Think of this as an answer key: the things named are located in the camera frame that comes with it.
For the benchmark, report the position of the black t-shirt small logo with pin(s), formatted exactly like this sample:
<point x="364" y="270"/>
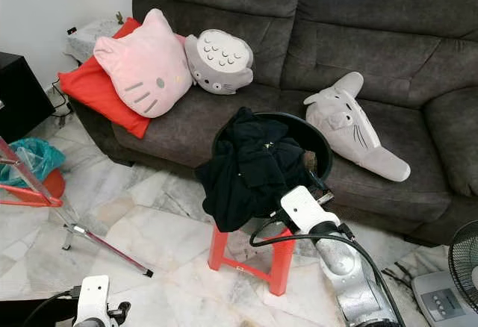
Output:
<point x="250" y="166"/>

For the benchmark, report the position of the red plastic hanger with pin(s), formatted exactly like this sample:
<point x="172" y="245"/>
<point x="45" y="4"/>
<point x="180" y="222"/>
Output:
<point x="56" y="203"/>

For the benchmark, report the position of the silver metal clothes rack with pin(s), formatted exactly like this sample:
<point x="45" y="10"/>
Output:
<point x="75" y="228"/>

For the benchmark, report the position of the red plastic stool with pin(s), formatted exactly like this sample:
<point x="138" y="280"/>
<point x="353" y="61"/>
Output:
<point x="280" y="267"/>

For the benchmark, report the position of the teal plastic bin bag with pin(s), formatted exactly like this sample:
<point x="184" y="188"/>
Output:
<point x="33" y="155"/>

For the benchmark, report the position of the red cushion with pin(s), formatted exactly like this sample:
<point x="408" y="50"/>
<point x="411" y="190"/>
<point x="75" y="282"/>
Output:
<point x="89" y="92"/>

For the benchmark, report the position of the pink cat face pillow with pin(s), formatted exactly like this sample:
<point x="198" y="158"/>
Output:
<point x="142" y="69"/>

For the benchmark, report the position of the black plastic basket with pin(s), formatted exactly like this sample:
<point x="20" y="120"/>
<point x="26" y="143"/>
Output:
<point x="314" y="144"/>

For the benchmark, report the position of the round grey creature pillow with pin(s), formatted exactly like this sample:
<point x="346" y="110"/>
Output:
<point x="220" y="62"/>

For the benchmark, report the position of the white lace covered side table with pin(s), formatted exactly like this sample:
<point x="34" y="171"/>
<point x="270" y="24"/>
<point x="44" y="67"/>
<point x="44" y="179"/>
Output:
<point x="86" y="39"/>

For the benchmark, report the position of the long grey creature plush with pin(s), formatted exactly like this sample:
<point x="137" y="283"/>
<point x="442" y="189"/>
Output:
<point x="343" y="122"/>

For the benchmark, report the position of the grey standing fan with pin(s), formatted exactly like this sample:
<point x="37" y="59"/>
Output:
<point x="441" y="301"/>

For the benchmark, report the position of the dark grey fabric sofa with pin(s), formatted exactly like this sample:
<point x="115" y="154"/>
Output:
<point x="366" y="58"/>

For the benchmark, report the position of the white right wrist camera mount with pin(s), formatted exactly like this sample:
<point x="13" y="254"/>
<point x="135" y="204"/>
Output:
<point x="302" y="209"/>

